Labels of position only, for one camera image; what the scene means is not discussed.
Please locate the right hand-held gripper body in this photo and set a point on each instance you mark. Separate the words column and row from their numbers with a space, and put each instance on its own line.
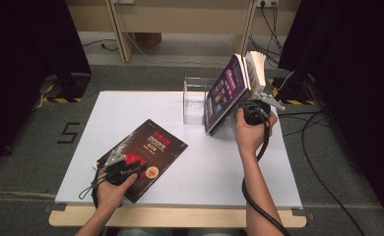
column 255, row 113

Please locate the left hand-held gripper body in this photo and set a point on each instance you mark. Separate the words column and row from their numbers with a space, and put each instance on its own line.
column 117, row 170

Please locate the dark brown and red magazine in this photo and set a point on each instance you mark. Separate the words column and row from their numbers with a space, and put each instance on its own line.
column 157, row 144

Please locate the purple magazine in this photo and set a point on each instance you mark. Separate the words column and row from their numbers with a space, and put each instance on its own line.
column 244, row 73
column 224, row 95

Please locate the books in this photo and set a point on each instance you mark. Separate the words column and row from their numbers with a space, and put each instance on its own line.
column 259, row 69

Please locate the person's right hand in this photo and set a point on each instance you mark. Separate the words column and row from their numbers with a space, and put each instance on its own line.
column 252, row 137

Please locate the person's left hand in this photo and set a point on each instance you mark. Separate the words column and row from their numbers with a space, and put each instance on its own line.
column 111, row 196

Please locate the black stand base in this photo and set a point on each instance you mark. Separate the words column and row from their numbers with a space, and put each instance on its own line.
column 72, row 87
column 298, row 88

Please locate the black curtain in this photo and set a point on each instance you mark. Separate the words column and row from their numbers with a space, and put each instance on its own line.
column 22, row 65
column 360, row 82

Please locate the white power socket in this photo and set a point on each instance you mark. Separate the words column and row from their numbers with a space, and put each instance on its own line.
column 268, row 2

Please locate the wooden desk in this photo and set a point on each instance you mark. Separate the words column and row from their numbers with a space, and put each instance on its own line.
column 180, row 19

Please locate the cardboard box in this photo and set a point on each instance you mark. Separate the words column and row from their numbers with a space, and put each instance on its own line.
column 149, row 40

